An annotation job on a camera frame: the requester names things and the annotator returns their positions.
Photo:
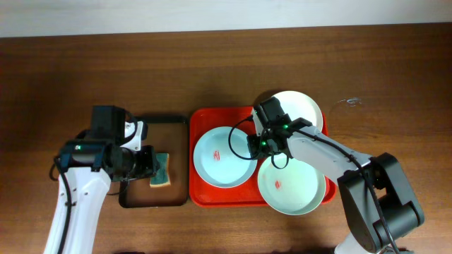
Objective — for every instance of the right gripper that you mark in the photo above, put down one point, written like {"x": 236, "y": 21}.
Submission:
{"x": 253, "y": 146}

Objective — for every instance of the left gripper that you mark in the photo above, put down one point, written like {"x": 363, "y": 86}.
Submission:
{"x": 149, "y": 162}

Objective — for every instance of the green yellow sponge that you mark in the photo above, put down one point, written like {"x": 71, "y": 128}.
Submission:
{"x": 162, "y": 176}

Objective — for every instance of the light blue plate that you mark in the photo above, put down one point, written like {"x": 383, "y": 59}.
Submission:
{"x": 221, "y": 157}

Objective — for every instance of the pale green plate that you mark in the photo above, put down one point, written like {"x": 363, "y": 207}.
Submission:
{"x": 290, "y": 186}

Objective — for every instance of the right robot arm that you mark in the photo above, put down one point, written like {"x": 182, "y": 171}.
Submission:
{"x": 379, "y": 202}

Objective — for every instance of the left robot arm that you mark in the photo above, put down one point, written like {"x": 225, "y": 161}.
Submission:
{"x": 109, "y": 151}

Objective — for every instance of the black rectangular tray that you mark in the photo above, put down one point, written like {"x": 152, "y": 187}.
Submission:
{"x": 167, "y": 134}

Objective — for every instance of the red plastic tray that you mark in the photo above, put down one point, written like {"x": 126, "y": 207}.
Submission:
{"x": 204, "y": 194}

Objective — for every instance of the white plate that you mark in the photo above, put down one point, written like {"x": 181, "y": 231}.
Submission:
{"x": 299, "y": 105}

